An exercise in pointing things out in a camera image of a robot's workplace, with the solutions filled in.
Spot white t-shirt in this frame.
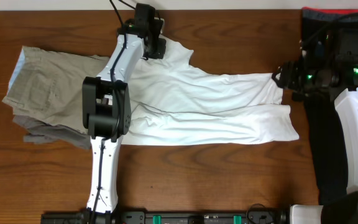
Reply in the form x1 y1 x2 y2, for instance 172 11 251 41
123 40 299 146

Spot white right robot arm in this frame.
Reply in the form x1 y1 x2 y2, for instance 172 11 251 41
272 62 358 223

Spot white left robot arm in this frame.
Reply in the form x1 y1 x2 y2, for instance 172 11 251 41
82 17 166 215

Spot black garment with red band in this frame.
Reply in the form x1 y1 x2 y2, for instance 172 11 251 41
289 8 358 204

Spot folded khaki shorts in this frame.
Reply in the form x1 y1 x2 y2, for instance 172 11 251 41
2 46 109 134

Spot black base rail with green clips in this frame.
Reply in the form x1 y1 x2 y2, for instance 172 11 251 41
40 204 290 224

